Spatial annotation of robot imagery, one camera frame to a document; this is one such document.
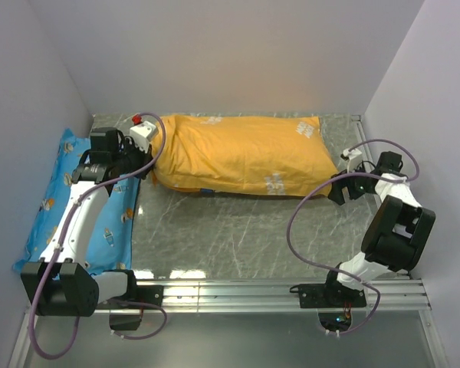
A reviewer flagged orange pillowcase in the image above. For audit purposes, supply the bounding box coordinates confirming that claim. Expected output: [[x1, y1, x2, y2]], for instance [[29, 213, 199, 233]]
[[151, 114, 338, 197]]

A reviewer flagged blue cartoon pillow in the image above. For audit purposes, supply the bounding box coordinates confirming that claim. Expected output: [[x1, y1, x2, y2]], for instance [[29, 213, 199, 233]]
[[13, 129, 140, 275]]

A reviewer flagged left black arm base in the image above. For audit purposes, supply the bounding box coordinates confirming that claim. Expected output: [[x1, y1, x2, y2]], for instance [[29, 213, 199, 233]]
[[95, 284, 167, 334]]

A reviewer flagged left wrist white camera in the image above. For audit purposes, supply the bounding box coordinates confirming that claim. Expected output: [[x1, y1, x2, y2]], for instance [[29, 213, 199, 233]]
[[129, 114, 158, 153]]

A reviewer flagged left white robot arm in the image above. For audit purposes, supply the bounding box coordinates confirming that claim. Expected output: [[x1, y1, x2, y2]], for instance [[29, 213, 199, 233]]
[[21, 122, 158, 317]]

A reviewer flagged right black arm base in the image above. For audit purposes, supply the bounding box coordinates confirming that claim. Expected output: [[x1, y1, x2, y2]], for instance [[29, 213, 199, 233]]
[[289, 284, 366, 335]]

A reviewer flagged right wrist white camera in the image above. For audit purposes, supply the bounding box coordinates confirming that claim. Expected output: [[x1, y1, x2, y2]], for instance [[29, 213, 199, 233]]
[[340, 148, 363, 173]]

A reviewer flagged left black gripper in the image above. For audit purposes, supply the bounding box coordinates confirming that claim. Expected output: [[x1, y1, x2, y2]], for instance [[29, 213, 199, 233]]
[[112, 136, 157, 179]]

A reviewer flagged aluminium mounting rail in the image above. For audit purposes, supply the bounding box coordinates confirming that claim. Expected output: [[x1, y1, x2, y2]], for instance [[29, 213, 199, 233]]
[[22, 278, 430, 315]]

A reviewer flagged wrist white camera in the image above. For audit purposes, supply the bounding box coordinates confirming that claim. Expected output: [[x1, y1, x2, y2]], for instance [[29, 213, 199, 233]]
[[129, 114, 158, 153], [340, 148, 363, 173]]

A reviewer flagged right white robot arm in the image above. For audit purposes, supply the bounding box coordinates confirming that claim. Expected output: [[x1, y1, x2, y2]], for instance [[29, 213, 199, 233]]
[[322, 151, 435, 307]]

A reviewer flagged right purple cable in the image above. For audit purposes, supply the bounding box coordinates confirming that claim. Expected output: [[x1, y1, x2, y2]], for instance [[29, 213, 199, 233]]
[[286, 138, 420, 336]]

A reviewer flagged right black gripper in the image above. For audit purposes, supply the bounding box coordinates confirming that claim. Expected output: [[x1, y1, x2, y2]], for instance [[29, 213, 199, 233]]
[[327, 159, 376, 205]]

